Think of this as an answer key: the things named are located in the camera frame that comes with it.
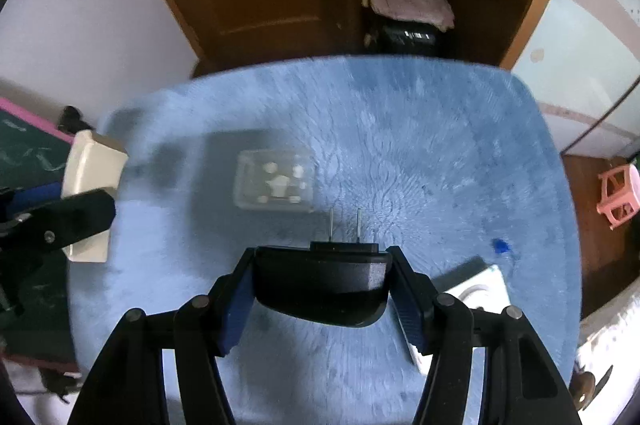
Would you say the beige plug adapter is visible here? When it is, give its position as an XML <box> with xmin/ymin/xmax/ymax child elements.
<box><xmin>61</xmin><ymin>130</ymin><xmax>128</xmax><ymax>263</ymax></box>

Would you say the black plug charger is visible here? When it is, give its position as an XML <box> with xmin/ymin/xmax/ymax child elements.
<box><xmin>252</xmin><ymin>211</ymin><xmax>392</xmax><ymax>327</ymax></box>

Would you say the pink plastic stool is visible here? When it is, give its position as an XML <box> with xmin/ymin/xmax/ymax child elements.
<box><xmin>596</xmin><ymin>164</ymin><xmax>640</xmax><ymax>230</ymax></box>

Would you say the blue fuzzy table mat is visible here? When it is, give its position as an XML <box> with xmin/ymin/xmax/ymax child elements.
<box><xmin>66</xmin><ymin>54</ymin><xmax>585</xmax><ymax>425</ymax></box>

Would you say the clear plastic adapter cover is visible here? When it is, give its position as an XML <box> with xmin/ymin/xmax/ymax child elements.
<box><xmin>233</xmin><ymin>149</ymin><xmax>317</xmax><ymax>213</ymax></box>

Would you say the green chalkboard pink frame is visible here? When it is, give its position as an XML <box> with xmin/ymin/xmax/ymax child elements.
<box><xmin>1</xmin><ymin>98</ymin><xmax>76</xmax><ymax>370</ymax></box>

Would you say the white toy camera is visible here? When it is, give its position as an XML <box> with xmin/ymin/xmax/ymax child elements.
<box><xmin>388</xmin><ymin>258</ymin><xmax>511</xmax><ymax>375</ymax></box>

